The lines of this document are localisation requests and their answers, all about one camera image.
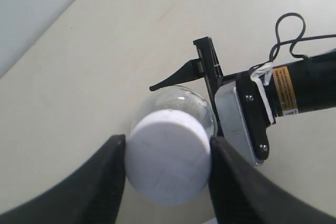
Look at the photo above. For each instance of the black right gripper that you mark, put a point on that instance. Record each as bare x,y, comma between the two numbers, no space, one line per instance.
229,95

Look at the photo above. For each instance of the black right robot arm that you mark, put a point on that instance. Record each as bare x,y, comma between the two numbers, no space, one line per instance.
306,85

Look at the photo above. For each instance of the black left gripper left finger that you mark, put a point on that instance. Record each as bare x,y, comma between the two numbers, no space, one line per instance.
91,194

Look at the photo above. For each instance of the clear plastic water bottle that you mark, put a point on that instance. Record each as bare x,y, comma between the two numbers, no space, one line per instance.
179,98

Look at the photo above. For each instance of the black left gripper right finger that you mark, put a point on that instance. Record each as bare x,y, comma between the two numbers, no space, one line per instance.
241,194

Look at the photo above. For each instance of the white bottle cap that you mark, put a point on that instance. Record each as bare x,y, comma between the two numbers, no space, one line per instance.
168,157

